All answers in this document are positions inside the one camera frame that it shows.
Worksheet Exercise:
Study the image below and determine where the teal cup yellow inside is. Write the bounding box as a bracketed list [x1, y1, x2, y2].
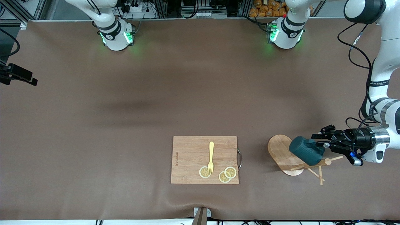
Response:
[289, 136, 326, 166]

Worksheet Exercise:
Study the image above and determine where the wooden cup rack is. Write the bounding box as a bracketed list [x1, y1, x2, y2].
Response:
[267, 134, 344, 185]

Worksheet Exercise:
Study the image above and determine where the yellow plastic fork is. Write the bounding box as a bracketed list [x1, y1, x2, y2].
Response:
[208, 141, 215, 175]

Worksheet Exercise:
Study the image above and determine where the brown table mat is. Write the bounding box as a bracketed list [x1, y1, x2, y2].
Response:
[0, 17, 400, 221]

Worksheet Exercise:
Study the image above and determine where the white power strip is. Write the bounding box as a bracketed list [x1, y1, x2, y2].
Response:
[120, 2, 157, 18]

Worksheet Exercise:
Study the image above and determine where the wooden cutting board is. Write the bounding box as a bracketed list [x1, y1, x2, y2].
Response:
[171, 136, 239, 185]

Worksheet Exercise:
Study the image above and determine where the grey electrical box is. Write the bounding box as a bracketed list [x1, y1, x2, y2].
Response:
[181, 0, 228, 18]

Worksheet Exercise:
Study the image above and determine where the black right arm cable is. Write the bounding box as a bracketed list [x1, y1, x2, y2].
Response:
[0, 27, 20, 58]

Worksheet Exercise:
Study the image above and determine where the aluminium frame post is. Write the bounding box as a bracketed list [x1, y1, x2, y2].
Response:
[0, 0, 47, 29]

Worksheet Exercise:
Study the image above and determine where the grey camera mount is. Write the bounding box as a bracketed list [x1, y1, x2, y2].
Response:
[192, 207, 212, 225]

